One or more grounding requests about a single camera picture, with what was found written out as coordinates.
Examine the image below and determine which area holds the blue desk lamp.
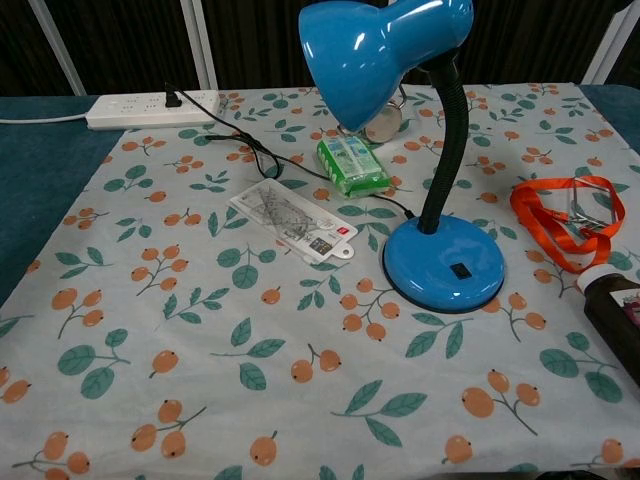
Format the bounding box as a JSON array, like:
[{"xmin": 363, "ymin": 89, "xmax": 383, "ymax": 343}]
[{"xmin": 298, "ymin": 0, "xmax": 507, "ymax": 315}]

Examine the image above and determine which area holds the clear ruler set package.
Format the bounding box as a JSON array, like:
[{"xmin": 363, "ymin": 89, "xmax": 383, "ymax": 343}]
[{"xmin": 228, "ymin": 178, "xmax": 359, "ymax": 264}]

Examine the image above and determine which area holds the green tissue pack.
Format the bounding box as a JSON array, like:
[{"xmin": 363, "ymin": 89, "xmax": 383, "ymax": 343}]
[{"xmin": 316, "ymin": 135, "xmax": 392, "ymax": 197}]

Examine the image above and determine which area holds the stainless steel cup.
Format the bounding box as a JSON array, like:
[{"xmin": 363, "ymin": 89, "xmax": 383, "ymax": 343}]
[{"xmin": 339, "ymin": 84, "xmax": 404, "ymax": 145}]

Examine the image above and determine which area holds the floral tablecloth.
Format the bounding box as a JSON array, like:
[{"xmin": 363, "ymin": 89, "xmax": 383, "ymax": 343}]
[{"xmin": 0, "ymin": 83, "xmax": 640, "ymax": 480}]

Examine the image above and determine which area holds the white power strip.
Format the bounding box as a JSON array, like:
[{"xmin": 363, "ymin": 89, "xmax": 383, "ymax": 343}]
[{"xmin": 85, "ymin": 90, "xmax": 223, "ymax": 131}]

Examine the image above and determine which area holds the clear badge holder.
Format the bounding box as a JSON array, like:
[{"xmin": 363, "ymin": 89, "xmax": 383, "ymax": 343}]
[{"xmin": 567, "ymin": 178, "xmax": 619, "ymax": 232}]

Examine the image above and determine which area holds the dark grape juice bottle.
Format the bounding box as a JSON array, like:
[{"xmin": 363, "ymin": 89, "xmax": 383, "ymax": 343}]
[{"xmin": 575, "ymin": 263, "xmax": 640, "ymax": 389}]

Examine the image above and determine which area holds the black power cable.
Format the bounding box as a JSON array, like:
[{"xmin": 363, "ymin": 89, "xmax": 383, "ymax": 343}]
[{"xmin": 164, "ymin": 82, "xmax": 416, "ymax": 220}]

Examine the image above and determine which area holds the orange lanyard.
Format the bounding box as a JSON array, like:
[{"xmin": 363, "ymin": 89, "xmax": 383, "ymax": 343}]
[{"xmin": 509, "ymin": 175, "xmax": 626, "ymax": 275}]

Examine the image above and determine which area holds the white frame post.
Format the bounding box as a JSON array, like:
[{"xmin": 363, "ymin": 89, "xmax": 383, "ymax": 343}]
[
  {"xmin": 28, "ymin": 0, "xmax": 87, "ymax": 96},
  {"xmin": 179, "ymin": 0, "xmax": 219, "ymax": 91},
  {"xmin": 582, "ymin": 0, "xmax": 640, "ymax": 86}
]

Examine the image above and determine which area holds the white power strip cable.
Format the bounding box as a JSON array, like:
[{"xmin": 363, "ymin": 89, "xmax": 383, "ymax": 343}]
[{"xmin": 0, "ymin": 112, "xmax": 89, "ymax": 125}]

